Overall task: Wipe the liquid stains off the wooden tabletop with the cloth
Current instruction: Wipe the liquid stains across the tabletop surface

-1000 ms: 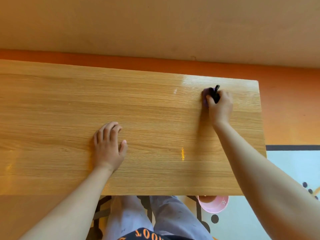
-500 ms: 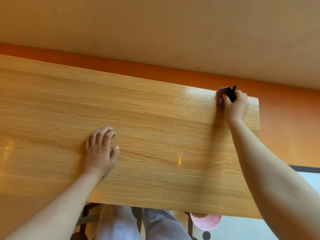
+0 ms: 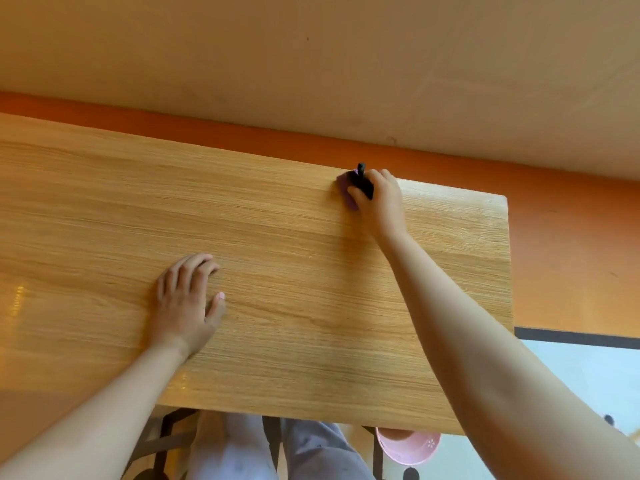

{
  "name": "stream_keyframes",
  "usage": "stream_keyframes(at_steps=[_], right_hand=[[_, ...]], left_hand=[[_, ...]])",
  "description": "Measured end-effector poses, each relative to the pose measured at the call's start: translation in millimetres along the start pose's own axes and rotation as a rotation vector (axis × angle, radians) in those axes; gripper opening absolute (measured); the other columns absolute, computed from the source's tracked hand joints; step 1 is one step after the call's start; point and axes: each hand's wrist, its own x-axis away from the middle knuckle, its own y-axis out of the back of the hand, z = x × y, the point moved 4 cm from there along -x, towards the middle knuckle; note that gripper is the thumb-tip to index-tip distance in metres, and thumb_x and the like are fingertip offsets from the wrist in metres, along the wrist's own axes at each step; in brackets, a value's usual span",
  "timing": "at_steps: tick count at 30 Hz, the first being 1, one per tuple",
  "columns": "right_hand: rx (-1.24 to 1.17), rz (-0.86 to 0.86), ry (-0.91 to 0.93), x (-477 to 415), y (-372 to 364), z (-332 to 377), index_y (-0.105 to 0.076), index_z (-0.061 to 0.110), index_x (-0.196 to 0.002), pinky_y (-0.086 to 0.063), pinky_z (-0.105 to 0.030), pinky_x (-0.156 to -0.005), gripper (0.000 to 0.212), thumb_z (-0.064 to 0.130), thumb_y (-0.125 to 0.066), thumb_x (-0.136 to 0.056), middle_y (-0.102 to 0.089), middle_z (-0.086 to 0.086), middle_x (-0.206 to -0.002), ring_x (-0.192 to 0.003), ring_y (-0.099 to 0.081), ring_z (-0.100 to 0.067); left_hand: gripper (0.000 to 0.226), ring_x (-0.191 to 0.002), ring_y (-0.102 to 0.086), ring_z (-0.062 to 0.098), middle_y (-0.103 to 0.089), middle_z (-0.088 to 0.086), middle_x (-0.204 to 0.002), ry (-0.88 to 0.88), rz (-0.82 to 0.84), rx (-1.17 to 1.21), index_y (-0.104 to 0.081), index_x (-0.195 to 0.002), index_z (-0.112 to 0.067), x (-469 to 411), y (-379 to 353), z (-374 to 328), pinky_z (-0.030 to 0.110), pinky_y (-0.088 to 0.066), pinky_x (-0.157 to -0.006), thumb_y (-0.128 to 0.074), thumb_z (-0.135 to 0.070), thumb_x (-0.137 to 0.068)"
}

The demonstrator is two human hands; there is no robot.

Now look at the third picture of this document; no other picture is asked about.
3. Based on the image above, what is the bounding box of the person's left hand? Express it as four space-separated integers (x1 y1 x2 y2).
145 253 227 359

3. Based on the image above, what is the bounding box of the person's right forearm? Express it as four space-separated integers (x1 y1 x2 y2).
377 232 640 480

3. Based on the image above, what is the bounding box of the pink plastic bucket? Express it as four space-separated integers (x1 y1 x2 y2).
375 427 443 467

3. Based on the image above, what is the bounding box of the person's right hand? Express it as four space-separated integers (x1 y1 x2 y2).
347 168 410 247

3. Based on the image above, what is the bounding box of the person's left forearm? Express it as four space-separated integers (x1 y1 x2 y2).
0 342 191 480

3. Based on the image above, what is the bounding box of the purple cleaning cloth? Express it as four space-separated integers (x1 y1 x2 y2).
335 162 375 213

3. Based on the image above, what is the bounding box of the wooden table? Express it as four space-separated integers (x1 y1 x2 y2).
0 112 516 437

